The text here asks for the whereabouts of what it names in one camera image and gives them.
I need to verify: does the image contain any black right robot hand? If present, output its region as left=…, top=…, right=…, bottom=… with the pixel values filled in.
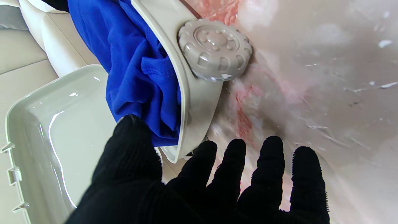
left=42, top=0, right=69, bottom=13

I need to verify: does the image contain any blue shirt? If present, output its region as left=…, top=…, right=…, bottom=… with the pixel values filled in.
left=68, top=0, right=182, bottom=147

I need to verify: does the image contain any beige sectional sofa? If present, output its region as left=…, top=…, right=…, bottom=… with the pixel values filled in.
left=0, top=0, right=100, bottom=147

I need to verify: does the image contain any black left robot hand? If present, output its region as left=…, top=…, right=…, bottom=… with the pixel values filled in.
left=65, top=114, right=331, bottom=224

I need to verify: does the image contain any beige hard suitcase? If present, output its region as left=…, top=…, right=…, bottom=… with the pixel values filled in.
left=0, top=0, right=253, bottom=224

